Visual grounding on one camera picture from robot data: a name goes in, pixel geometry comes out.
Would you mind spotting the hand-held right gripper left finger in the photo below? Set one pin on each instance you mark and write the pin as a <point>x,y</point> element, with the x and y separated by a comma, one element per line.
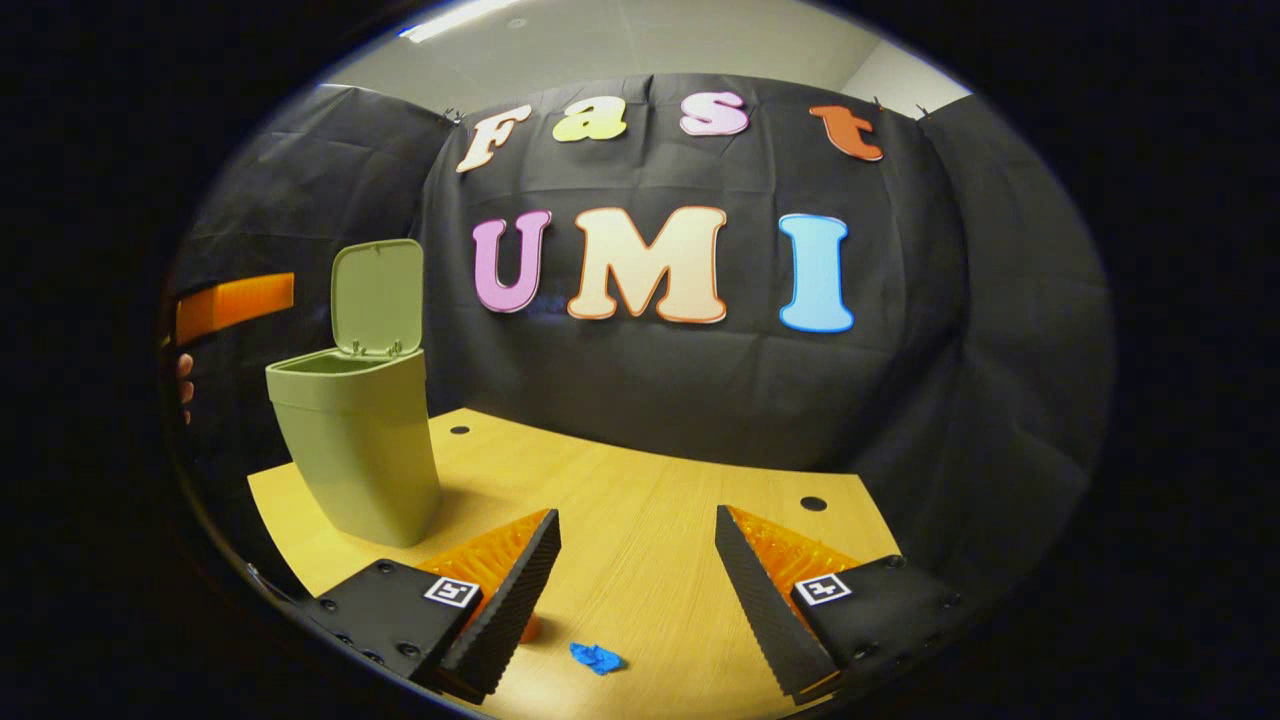
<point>515,600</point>

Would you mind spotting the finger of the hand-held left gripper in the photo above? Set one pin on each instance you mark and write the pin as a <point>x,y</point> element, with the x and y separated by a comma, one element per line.
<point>235,305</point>

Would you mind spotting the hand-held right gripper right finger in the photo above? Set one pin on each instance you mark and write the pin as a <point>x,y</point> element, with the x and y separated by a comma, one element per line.
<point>760,610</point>

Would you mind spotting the blue paper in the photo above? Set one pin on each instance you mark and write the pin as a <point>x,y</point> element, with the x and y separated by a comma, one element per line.
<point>597,658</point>

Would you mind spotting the green desktop garbage bin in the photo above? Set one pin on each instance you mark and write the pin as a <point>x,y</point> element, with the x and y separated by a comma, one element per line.
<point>355,450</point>

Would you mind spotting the wooden desktop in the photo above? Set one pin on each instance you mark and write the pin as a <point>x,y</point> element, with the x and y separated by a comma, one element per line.
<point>640,520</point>

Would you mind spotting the black backdrop cloth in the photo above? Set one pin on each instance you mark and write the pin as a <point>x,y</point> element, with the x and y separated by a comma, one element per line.
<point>900,380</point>

